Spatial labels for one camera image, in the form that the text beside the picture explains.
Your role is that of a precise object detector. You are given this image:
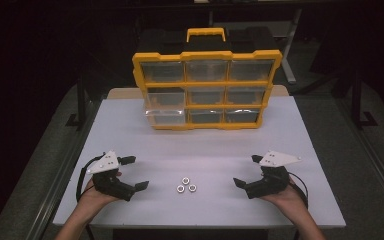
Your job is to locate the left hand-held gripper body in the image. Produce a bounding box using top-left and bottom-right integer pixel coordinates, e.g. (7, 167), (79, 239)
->
(86, 150), (136, 202)

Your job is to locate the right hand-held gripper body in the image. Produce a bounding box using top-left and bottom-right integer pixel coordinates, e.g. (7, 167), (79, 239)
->
(244, 150), (303, 200)

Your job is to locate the clear plastic drawer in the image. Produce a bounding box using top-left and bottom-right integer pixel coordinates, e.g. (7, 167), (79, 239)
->
(143, 107), (187, 127)

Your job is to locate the yellow black parts organizer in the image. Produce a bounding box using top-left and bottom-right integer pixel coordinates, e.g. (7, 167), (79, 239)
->
(131, 27), (284, 131)

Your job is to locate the person's left hand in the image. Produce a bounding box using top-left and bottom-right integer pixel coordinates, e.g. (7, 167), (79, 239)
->
(78, 170), (124, 214)

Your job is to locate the person's right hand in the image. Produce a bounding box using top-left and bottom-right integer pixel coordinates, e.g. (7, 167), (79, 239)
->
(259, 176), (306, 218)

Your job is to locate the black metal stand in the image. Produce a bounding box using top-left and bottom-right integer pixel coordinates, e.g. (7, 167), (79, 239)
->
(350, 69), (380, 130)
(65, 73), (92, 130)

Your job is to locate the grid of clear bins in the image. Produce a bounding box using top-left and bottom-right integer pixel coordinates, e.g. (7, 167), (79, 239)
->
(140, 59), (276, 124)

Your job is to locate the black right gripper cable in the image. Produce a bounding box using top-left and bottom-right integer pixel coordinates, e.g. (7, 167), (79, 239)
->
(288, 171), (310, 210)

